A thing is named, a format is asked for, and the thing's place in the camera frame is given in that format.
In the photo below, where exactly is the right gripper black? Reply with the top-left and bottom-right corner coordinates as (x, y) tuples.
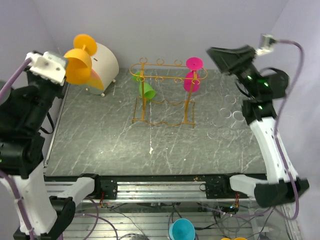
(205, 45), (261, 99)

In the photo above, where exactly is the pink plastic wine glass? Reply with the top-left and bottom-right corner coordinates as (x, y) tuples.
(183, 57), (204, 93)

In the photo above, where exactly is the green plastic wine glass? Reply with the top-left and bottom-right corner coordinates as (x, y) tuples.
(132, 72), (156, 100)

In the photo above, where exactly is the orange plastic wine glass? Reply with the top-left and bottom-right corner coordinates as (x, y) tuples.
(64, 34), (98, 85)

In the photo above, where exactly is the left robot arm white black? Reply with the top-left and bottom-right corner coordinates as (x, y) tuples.
(0, 71), (102, 240)

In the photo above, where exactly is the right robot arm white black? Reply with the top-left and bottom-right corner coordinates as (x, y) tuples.
(206, 45), (310, 208)

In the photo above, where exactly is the white cylindrical bread box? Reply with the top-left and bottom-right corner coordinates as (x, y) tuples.
(82, 42), (120, 97)

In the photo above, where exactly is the teal plastic cup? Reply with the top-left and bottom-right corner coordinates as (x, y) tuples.
(168, 218), (196, 240)

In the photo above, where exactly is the orange cup below table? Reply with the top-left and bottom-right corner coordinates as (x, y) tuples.
(220, 237), (248, 240)

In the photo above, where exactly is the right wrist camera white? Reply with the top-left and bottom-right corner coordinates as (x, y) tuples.
(255, 34), (278, 56)

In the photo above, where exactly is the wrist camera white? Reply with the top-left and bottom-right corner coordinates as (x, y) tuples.
(255, 34), (278, 56)
(25, 51), (69, 86)

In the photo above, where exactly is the gold wire wine glass rack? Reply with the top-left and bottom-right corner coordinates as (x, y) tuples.
(129, 57), (208, 128)

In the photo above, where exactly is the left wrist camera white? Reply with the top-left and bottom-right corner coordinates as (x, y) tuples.
(25, 51), (69, 86)

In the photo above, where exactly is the aluminium rail frame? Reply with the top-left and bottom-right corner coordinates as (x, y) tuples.
(44, 181), (288, 203)

